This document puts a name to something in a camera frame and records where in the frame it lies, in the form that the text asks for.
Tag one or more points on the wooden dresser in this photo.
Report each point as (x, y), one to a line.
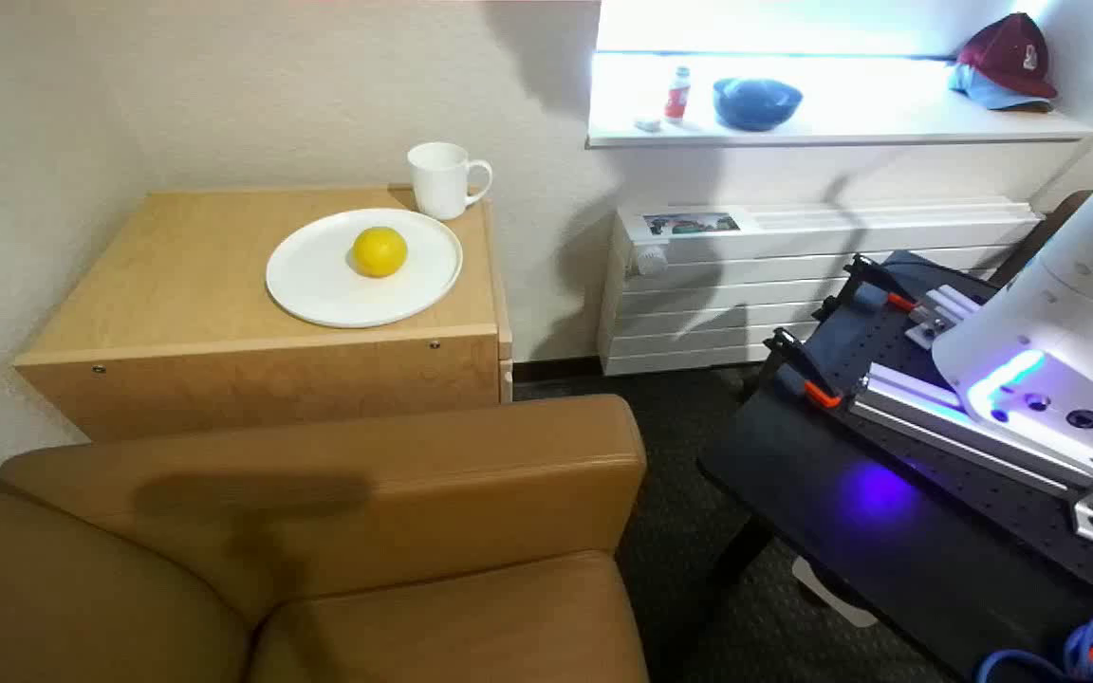
(180, 317)

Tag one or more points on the aluminium mounting rail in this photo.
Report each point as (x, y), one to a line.
(952, 422)

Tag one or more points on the white plate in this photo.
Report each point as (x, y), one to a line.
(319, 287)

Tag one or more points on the maroon baseball cap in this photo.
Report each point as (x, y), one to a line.
(1009, 53)

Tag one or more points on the dark blue bowl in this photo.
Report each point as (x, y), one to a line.
(757, 112)

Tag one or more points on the white wall heater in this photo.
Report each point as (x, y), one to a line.
(799, 287)

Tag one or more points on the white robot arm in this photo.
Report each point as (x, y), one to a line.
(1081, 317)

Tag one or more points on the small white cap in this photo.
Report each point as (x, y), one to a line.
(647, 125)

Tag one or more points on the yellow lemon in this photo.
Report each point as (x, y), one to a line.
(376, 254)

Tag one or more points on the white window sill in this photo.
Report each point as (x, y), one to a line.
(852, 118)

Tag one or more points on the brown leather armchair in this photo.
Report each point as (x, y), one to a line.
(319, 546)

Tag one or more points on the black robot table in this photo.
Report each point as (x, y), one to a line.
(875, 546)

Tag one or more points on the white mug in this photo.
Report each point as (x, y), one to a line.
(442, 178)

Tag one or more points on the black orange clamp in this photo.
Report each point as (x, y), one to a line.
(807, 376)
(884, 289)

